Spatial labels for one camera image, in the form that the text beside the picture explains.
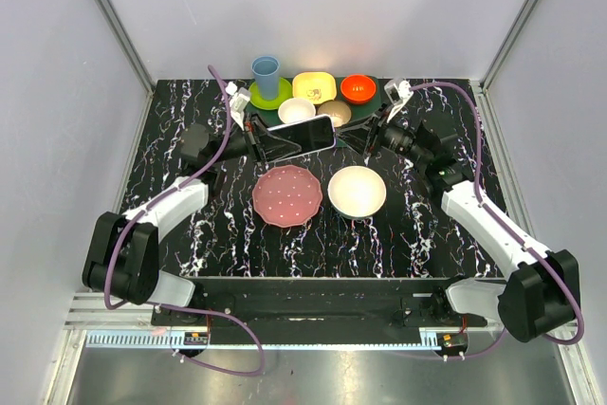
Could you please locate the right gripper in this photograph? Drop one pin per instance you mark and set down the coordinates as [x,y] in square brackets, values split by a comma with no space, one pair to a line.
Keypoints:
[358,135]

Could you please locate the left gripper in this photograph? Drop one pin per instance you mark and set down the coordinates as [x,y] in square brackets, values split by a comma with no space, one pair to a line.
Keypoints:
[254,139]

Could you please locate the phone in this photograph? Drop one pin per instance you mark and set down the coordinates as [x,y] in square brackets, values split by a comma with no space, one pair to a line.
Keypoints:
[315,135]

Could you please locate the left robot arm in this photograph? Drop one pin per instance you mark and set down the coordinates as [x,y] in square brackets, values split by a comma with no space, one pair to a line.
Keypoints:
[123,259]

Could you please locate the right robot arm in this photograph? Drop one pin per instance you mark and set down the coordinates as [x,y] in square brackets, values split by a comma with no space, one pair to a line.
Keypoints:
[540,289]

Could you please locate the brown small bowl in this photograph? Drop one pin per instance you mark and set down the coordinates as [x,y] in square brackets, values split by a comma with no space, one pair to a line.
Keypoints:
[339,112]

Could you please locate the dark green mat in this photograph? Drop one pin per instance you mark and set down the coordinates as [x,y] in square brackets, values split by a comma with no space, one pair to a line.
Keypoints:
[362,113]

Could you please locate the cream small bowl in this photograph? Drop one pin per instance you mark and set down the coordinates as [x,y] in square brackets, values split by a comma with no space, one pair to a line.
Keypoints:
[296,109]

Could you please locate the orange red bowl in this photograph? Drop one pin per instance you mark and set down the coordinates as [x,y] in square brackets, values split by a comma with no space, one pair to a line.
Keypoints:
[358,89]

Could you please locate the lime green saucer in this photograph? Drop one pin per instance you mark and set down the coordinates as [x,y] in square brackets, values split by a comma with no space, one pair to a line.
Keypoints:
[284,93]

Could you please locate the large white bowl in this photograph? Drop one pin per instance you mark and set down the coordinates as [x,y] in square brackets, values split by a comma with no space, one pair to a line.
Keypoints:
[357,192]

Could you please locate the yellow square dish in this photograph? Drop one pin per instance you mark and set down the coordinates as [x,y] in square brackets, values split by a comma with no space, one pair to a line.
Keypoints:
[315,86]

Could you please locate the pink dotted plate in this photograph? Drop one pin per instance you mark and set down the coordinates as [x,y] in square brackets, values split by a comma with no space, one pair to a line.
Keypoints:
[287,196]

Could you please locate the blue plastic cup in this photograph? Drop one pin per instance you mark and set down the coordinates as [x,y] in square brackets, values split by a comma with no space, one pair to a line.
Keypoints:
[265,70]

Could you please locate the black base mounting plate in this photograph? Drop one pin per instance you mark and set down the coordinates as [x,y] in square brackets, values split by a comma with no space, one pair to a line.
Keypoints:
[405,301]

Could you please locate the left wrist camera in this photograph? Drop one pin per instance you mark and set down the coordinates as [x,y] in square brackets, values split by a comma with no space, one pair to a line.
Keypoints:
[239,100]

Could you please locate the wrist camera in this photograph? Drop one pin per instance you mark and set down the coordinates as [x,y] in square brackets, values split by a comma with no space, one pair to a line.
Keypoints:
[239,100]
[399,92]

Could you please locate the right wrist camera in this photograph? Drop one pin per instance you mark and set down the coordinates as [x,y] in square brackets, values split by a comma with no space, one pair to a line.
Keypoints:
[399,92]

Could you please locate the aluminium front rail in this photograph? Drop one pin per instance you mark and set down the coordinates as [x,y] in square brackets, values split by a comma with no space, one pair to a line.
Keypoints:
[402,329]

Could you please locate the left aluminium frame post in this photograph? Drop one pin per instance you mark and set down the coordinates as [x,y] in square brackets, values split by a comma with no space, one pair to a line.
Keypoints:
[110,15]

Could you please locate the aluminium frame post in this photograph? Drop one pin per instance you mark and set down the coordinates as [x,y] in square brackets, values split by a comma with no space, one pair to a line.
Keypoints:
[514,32]
[110,15]

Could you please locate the right aluminium frame post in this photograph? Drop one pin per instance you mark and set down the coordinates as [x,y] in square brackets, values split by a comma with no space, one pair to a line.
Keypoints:
[514,32]

